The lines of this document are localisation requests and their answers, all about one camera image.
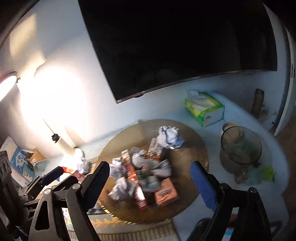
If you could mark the glass jar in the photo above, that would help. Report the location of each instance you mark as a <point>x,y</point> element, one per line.
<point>240,150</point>

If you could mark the green plastic thing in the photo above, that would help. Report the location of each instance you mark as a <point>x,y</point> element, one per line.
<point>268,173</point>

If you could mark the white paper ball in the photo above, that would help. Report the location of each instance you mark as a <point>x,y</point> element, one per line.
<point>120,188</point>
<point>116,163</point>

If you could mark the golden ribbed bowl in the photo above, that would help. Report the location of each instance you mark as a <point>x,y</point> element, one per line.
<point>192,143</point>

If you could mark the white desk lamp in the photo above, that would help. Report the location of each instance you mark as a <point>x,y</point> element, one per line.
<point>66,147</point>

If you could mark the crumpled dark grey paper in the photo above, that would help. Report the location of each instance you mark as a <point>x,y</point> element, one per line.
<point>161,168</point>

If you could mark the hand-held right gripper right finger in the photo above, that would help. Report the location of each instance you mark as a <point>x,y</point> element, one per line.
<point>203,185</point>

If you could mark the crumpled lavender paper ball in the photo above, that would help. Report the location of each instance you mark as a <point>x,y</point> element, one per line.
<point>138,160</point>

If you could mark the wooden desk box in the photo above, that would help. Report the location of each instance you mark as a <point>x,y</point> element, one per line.
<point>35,154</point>

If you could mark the brown cylinder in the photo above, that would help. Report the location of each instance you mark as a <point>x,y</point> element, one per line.
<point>257,104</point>

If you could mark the crumpled pale blue paper ball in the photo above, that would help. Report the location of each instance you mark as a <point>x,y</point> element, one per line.
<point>171,136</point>
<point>150,183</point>
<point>82,165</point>

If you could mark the green tissue box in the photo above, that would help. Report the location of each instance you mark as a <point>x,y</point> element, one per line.
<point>208,113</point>

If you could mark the black monitor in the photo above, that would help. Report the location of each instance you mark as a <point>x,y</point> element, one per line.
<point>173,46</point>

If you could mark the small orange box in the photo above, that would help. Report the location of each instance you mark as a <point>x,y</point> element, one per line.
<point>166,193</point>

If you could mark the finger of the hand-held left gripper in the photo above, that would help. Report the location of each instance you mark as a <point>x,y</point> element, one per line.
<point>67,182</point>
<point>52,175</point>

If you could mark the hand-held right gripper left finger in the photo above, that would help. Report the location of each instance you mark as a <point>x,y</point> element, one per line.
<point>97,180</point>

